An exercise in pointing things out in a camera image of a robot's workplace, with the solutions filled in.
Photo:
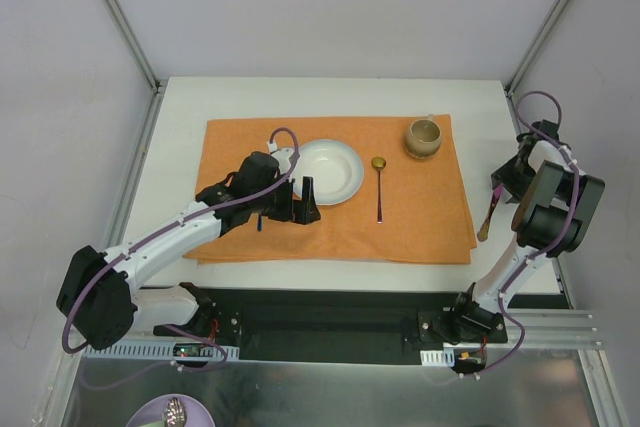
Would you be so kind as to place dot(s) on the silver cutlery on lilac plate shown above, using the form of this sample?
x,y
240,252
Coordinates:
x,y
175,413

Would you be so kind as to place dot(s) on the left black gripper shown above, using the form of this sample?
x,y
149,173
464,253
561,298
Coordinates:
x,y
288,202

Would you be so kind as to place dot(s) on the left white cable duct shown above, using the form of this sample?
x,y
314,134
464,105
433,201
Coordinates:
x,y
157,350

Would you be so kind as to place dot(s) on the aluminium frame post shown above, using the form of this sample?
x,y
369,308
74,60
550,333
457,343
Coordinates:
x,y
133,44
543,34

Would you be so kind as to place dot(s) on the left aluminium frame post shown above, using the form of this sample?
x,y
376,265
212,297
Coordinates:
x,y
133,44

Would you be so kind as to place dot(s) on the beige ceramic mug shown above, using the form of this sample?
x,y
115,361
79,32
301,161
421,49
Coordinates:
x,y
423,138

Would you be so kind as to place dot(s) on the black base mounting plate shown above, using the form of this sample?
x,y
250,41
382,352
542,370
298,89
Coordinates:
x,y
380,328

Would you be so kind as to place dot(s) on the white cable duct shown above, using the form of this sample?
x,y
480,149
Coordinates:
x,y
438,358
157,350

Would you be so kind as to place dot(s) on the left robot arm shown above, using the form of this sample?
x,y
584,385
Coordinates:
x,y
102,295

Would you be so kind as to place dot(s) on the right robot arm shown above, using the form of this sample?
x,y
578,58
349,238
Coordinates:
x,y
556,204

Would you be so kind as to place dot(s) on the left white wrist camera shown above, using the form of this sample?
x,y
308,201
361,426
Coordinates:
x,y
283,156

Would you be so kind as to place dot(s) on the lilac plate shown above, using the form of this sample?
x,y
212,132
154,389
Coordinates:
x,y
150,414

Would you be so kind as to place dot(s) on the white ceramic plate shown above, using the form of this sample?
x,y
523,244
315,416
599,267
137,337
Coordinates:
x,y
336,169

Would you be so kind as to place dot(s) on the right white cable duct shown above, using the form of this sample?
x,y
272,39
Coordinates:
x,y
438,358

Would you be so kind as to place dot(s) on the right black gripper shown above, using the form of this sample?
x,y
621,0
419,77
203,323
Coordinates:
x,y
507,177

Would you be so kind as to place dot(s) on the gold purple spoon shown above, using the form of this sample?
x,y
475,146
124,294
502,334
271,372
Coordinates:
x,y
379,164

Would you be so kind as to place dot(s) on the iridescent purple knife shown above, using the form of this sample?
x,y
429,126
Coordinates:
x,y
483,232

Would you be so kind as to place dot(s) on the right aluminium frame post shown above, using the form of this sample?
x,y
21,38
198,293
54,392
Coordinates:
x,y
543,34

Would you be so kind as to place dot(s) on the orange cloth placemat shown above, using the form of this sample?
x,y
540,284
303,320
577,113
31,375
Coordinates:
x,y
425,209

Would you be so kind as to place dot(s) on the aluminium front rail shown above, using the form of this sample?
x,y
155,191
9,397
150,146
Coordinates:
x,y
552,322

